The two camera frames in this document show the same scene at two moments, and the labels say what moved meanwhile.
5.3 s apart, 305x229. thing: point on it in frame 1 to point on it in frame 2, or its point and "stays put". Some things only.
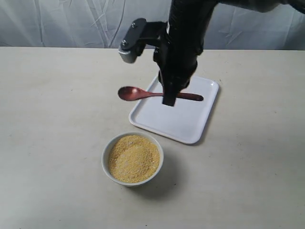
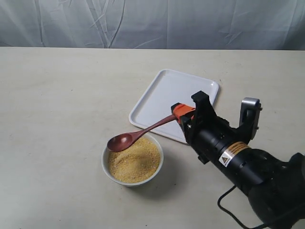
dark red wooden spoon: x=134 y=93 to x=121 y=142
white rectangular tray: x=187 y=120 stays put
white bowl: x=131 y=159 stays put
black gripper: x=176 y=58 to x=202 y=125
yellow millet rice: x=133 y=159 stays put
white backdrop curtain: x=104 y=24 stays put
